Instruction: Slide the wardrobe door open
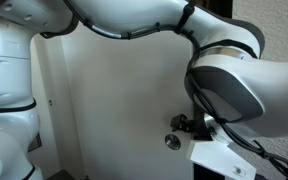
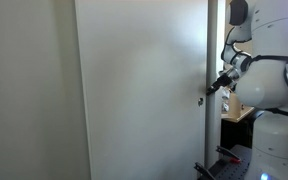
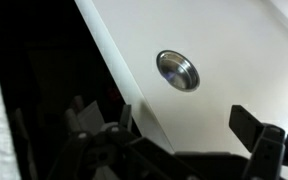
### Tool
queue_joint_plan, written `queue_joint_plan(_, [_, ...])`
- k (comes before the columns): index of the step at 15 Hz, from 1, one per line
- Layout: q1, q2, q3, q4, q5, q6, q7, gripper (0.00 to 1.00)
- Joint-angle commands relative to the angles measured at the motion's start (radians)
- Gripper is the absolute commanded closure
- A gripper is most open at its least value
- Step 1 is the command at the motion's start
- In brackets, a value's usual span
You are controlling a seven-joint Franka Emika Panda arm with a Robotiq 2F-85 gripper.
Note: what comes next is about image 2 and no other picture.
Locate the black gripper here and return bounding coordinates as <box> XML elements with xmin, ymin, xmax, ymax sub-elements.
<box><xmin>205</xmin><ymin>73</ymin><xmax>234</xmax><ymax>97</ymax></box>

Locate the white sliding wardrobe door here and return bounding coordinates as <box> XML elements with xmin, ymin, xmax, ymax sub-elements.
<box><xmin>74</xmin><ymin>0</ymin><xmax>209</xmax><ymax>180</ymax></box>

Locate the small white desk object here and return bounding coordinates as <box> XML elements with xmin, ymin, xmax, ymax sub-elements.
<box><xmin>221</xmin><ymin>102</ymin><xmax>231</xmax><ymax>113</ymax></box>
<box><xmin>221</xmin><ymin>87</ymin><xmax>232</xmax><ymax>101</ymax></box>

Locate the beige plastic bottle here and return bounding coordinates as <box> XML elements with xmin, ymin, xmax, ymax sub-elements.
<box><xmin>229</xmin><ymin>93</ymin><xmax>246</xmax><ymax>118</ymax></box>

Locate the light wooden desk top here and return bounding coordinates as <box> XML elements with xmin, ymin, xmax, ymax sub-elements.
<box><xmin>221</xmin><ymin>104</ymin><xmax>257</xmax><ymax>123</ymax></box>

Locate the black cabinet under desk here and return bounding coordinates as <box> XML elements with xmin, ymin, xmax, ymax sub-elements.
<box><xmin>220</xmin><ymin>117</ymin><xmax>256</xmax><ymax>152</ymax></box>

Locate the black clamp with red handle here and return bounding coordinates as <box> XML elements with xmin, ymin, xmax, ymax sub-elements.
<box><xmin>216</xmin><ymin>145</ymin><xmax>243</xmax><ymax>165</ymax></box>

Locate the grey perforated base plate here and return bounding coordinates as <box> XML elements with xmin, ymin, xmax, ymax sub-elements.
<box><xmin>203</xmin><ymin>144</ymin><xmax>256</xmax><ymax>180</ymax></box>

